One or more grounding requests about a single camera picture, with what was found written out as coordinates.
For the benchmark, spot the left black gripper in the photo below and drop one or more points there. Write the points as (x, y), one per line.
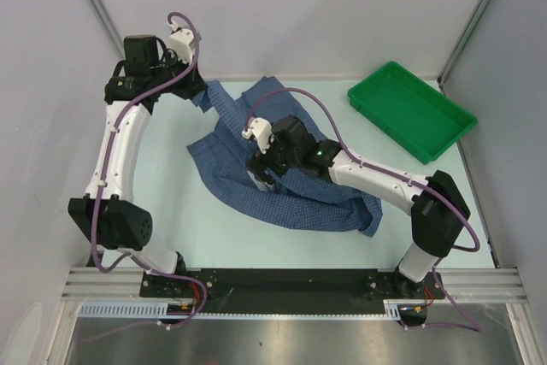
(194, 85)

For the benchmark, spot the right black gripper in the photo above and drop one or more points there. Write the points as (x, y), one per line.
(259, 161)

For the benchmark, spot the blue checkered long sleeve shirt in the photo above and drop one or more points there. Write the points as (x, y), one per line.
(295, 201)

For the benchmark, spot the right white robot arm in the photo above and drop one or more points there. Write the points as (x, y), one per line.
(434, 203)

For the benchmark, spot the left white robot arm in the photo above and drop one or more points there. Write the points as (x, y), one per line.
(107, 214)

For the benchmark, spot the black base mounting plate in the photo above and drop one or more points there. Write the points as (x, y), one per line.
(245, 291)

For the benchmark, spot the green plastic tray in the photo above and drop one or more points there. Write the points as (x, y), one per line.
(415, 115)

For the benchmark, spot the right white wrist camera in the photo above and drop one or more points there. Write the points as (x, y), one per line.
(260, 130)

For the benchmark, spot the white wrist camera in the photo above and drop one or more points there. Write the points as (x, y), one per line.
(260, 130)
(183, 42)

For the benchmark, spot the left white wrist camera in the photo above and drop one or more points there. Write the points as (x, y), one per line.
(183, 42)

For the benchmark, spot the aluminium frame rail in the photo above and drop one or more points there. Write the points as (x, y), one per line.
(474, 285)

